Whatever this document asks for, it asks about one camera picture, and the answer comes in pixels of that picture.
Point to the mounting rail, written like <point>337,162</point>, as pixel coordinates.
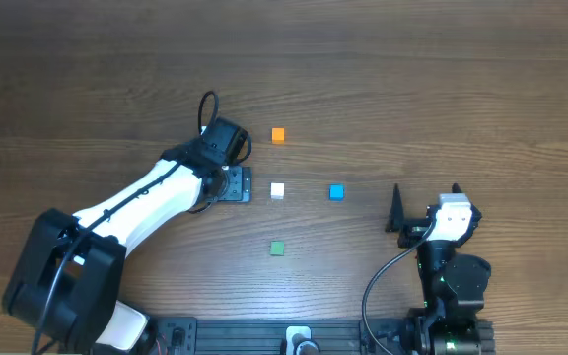
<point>244,337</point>

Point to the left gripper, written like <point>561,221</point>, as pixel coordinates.
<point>238,185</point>

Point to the green cube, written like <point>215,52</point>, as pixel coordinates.
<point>277,248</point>

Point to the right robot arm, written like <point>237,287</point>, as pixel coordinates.
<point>461,281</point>

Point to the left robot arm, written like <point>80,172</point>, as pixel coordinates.
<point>156,202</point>

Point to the blue cube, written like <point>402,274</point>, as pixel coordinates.
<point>336,191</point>

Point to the orange cube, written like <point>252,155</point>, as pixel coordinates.
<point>278,135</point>

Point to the white cube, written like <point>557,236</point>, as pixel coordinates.
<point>277,190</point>

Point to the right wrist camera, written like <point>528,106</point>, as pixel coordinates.
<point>452,217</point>

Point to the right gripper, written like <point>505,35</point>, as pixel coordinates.
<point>414,232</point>

